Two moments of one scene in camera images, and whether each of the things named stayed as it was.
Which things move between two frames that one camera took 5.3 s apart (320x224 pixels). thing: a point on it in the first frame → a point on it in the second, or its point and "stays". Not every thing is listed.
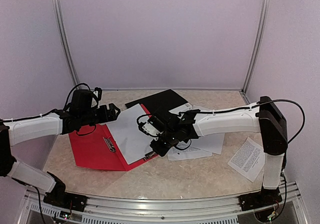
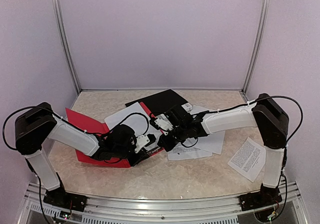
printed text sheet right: x=248 y=160 stays
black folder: x=168 y=101 stays
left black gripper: x=112 y=116 → x=139 y=158
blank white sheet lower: x=212 y=143 stays
